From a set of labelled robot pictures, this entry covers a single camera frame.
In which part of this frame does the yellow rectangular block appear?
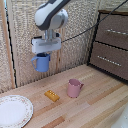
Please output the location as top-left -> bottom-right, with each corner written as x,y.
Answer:
44,89 -> 61,103

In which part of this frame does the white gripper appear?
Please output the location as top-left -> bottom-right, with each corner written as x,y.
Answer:
31,32 -> 63,57

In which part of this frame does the bright blue cup vase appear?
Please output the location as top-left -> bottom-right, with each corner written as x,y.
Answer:
30,52 -> 52,73

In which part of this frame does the grey rounded object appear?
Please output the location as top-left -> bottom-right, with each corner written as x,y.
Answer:
110,105 -> 128,128

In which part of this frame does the brown drawer cabinet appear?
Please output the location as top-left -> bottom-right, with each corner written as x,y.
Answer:
87,9 -> 128,83

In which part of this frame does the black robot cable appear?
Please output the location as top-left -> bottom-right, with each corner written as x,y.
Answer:
60,0 -> 128,44

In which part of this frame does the pink cup with handle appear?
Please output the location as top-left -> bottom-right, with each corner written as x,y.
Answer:
66,78 -> 85,99

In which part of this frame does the silver drawer handle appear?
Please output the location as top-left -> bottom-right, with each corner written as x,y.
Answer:
97,55 -> 122,67
106,28 -> 128,36

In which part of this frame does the woven wicker folding screen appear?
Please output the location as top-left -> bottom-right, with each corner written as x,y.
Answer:
0,0 -> 101,94

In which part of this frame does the white plate with patterned rim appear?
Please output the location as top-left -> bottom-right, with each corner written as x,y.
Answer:
0,94 -> 34,128

